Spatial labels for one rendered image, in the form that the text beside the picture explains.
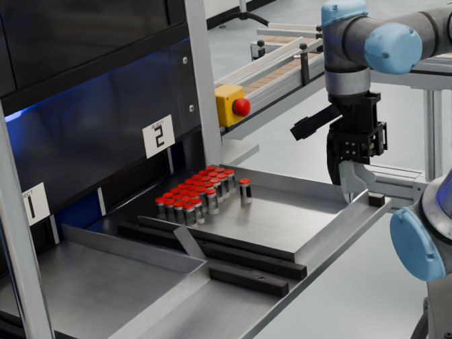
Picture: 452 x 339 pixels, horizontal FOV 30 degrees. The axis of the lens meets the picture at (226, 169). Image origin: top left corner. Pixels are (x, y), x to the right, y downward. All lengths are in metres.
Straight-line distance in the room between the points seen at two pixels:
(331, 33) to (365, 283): 1.76
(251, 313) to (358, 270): 1.84
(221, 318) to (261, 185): 0.47
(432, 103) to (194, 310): 1.24
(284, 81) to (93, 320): 1.05
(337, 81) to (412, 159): 2.62
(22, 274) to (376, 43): 0.73
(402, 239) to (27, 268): 0.71
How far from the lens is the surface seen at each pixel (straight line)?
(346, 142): 1.45
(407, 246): 1.29
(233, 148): 1.91
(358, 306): 2.92
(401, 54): 1.29
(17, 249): 0.72
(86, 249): 1.56
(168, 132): 1.66
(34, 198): 1.43
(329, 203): 1.60
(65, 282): 1.46
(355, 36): 1.33
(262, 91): 2.11
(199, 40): 1.71
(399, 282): 3.05
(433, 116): 2.39
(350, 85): 1.40
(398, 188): 2.51
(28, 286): 0.74
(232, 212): 1.61
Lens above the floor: 1.58
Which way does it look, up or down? 23 degrees down
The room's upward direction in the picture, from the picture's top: 7 degrees counter-clockwise
